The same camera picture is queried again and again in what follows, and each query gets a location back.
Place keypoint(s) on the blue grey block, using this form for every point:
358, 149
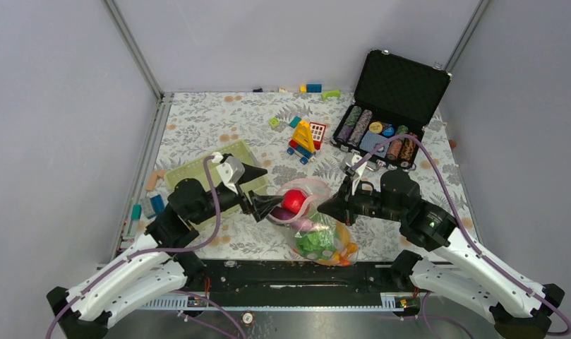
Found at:
152, 206

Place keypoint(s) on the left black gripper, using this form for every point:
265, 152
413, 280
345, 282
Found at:
262, 204

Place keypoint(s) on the orange toy carrot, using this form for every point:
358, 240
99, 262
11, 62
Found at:
346, 256

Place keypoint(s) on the purple toy eggplant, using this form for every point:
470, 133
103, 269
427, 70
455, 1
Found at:
283, 217

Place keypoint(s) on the teal toy block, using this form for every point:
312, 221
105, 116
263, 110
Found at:
294, 122

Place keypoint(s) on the tan wooden block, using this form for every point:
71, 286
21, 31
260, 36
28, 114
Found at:
153, 179

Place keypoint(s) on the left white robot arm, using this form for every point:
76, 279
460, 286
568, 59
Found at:
162, 259

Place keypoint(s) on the pale green plastic basket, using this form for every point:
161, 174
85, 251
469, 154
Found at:
194, 169

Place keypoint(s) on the yellow toy block sailboat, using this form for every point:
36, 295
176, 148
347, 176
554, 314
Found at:
302, 144

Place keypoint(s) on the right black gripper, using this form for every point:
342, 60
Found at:
342, 205

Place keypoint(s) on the red toy apple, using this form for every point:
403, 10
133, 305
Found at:
293, 200

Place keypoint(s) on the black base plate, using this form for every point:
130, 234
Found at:
294, 284

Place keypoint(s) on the green arch block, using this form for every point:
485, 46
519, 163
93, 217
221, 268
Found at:
331, 93

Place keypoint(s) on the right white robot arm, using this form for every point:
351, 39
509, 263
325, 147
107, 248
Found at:
516, 306

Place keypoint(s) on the clear pink dotted zip bag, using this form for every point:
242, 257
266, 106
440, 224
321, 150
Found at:
317, 192

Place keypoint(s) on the teal block at rail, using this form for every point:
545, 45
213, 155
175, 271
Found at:
136, 212

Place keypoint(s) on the small green toy block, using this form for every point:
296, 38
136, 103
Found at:
274, 122

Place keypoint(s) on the green toy leaf vegetable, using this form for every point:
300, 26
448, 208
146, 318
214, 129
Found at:
316, 245

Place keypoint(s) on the red white window block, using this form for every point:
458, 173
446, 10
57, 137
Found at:
318, 134

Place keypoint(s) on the black poker chip case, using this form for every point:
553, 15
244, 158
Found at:
394, 95

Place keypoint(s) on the blue yellow brick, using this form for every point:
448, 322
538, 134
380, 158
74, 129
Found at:
311, 88

